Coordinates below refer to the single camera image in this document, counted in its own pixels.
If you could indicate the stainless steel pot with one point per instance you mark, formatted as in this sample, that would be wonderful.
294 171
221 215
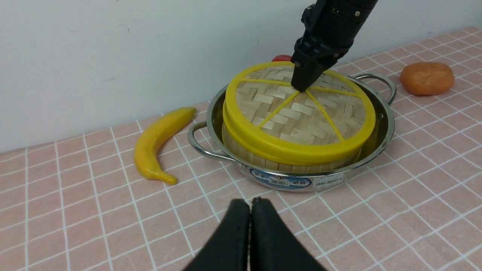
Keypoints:
296 182

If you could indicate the yellow banana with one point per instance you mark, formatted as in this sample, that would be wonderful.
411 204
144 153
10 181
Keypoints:
154 137

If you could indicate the yellow bamboo steamer basket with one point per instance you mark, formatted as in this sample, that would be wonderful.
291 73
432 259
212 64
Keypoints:
247 156

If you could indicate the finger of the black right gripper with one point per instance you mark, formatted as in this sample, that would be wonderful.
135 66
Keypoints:
305 75
327 60

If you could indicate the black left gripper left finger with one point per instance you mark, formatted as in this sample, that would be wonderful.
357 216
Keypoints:
227 247

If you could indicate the red bell pepper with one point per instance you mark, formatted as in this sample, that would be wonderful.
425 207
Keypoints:
285 58

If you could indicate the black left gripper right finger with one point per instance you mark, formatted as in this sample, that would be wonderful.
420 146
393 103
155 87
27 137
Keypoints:
273 247

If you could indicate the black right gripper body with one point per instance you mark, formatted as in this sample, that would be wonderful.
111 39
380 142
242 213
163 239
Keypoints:
330 27

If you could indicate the pink checkered tablecloth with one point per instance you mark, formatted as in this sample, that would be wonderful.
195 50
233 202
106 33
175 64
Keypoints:
79 204

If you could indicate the yellow bamboo steamer lid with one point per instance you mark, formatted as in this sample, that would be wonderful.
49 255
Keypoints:
328 122

